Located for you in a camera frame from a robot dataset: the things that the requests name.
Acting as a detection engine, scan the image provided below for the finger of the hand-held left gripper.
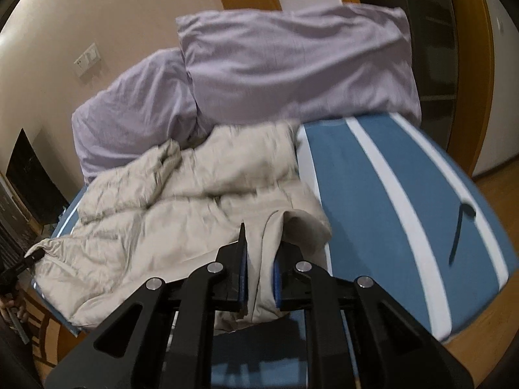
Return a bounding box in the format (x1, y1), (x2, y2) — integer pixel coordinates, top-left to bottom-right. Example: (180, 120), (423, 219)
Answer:
(0, 249), (44, 277)

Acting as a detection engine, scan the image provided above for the dark glass door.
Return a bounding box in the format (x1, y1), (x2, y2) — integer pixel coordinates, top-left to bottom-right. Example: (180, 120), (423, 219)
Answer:
(349, 0), (461, 150)

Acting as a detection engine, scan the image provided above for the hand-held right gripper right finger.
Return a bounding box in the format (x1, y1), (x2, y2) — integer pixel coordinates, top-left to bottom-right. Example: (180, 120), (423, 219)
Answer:
(273, 242), (475, 389)

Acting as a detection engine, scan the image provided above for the beige puffer jacket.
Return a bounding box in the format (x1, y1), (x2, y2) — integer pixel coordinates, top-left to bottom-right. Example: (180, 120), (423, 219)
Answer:
(24, 121), (334, 335)

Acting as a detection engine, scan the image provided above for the large lilac pillow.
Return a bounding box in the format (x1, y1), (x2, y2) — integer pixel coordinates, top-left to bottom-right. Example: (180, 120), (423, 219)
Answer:
(175, 3), (422, 128)

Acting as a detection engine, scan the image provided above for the blue white striped bed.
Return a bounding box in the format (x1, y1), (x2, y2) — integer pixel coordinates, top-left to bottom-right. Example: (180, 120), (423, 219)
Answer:
(30, 112), (519, 389)

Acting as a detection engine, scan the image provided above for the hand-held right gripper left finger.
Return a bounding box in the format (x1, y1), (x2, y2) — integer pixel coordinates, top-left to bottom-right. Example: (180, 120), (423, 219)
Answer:
(42, 222), (249, 389)

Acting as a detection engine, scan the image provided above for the crumpled lilac pillow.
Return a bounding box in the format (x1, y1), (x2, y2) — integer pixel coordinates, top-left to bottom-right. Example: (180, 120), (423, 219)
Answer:
(71, 47), (211, 183)

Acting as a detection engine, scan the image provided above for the black strap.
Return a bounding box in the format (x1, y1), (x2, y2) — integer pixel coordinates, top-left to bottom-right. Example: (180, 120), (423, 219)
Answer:
(448, 205), (479, 264)

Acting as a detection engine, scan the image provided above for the white wall switch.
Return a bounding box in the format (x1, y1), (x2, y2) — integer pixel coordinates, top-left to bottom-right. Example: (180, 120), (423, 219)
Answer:
(73, 41), (101, 77)

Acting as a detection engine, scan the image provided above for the black panel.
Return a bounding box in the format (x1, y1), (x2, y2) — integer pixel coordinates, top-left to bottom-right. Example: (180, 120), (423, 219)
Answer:
(6, 129), (70, 225)

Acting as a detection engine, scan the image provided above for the wooden door frame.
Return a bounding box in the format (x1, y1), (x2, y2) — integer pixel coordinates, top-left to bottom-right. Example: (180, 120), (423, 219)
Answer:
(330, 0), (497, 179)

